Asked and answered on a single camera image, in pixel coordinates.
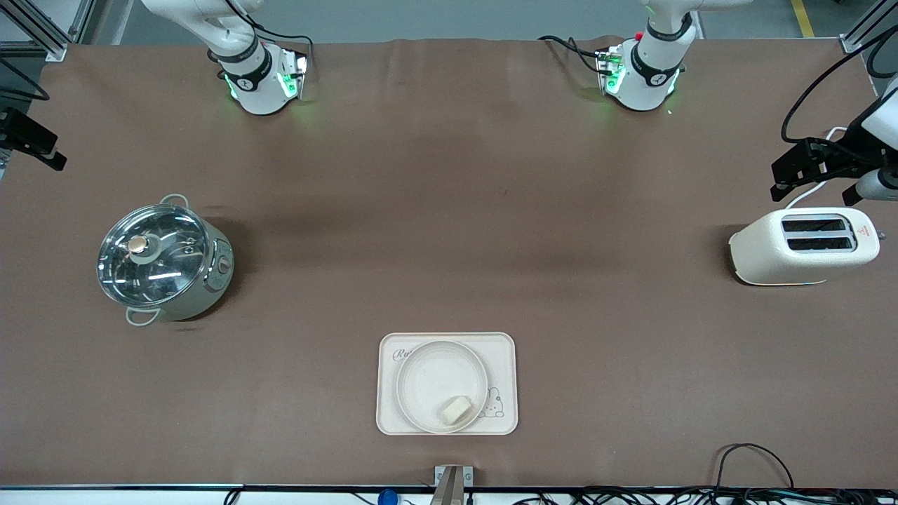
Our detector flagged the white steamed bun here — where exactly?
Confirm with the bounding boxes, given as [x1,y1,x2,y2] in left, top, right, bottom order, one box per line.
[437,396,475,426]

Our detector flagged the cream round plate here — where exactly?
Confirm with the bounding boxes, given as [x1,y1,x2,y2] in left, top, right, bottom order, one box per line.
[396,341,490,434]

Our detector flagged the cream two-slot toaster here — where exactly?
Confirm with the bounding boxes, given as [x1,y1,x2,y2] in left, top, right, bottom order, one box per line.
[728,206,887,287]

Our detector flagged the glass pot lid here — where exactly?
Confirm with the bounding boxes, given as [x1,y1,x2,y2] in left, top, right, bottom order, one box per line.
[97,204,213,308]

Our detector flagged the pale green electric pot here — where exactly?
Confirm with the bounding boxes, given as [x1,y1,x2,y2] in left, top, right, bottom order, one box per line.
[96,194,236,328]

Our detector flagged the brown table mat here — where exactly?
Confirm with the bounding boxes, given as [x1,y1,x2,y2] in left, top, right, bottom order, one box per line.
[0,36,898,490]

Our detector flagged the cream rectangular rabbit tray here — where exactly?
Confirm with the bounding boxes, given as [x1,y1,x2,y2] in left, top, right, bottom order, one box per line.
[376,332,519,436]

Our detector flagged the white toaster cable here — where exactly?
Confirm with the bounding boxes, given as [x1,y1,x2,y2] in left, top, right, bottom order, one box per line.
[784,126,850,210]

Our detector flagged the aluminium frame post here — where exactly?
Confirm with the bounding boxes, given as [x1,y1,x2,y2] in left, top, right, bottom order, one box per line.
[0,0,93,62]
[838,0,898,55]

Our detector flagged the black arm base cable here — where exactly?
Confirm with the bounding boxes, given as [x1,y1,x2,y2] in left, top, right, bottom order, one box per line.
[249,21,314,57]
[537,34,605,73]

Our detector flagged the black looped cable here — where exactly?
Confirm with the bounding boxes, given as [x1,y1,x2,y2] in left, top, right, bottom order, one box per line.
[714,443,796,493]

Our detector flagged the black cable bundle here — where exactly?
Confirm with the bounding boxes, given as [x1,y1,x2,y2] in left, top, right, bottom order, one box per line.
[512,485,898,505]

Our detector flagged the aluminium frame rail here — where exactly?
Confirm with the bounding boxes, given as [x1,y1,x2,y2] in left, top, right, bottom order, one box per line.
[433,465,474,505]

